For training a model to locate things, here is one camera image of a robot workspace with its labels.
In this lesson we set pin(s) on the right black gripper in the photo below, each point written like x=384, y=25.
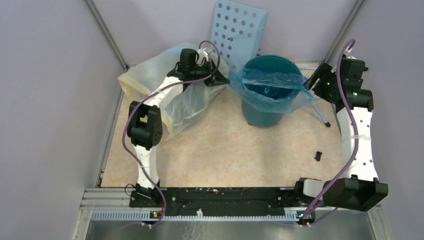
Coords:
x=317, y=88

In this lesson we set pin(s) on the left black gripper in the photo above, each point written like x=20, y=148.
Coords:
x=219, y=79

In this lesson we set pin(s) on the teal plastic trash bin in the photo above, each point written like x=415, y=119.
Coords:
x=268, y=63

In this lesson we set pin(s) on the blue plastic trash bag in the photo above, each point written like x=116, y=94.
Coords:
x=270, y=92

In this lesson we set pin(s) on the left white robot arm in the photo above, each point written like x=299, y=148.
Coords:
x=178, y=85

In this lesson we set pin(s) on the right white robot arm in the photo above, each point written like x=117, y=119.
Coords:
x=357, y=185

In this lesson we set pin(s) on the translucent white bag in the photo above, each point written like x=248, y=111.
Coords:
x=182, y=111

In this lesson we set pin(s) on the light blue perforated stool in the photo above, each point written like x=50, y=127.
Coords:
x=293, y=29

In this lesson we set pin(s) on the small black clip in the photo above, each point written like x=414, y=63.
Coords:
x=318, y=156

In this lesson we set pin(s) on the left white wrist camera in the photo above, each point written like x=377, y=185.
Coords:
x=203, y=55

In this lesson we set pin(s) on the right aluminium frame post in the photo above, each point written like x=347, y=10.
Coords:
x=344, y=29

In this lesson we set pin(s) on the aluminium frame post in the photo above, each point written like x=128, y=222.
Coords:
x=106, y=34
x=344, y=29

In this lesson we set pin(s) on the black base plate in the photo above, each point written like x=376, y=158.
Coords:
x=220, y=201

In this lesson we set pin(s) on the left aluminium frame post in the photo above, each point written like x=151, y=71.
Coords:
x=106, y=34

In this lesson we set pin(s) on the white cable duct strip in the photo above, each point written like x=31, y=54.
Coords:
x=148, y=216

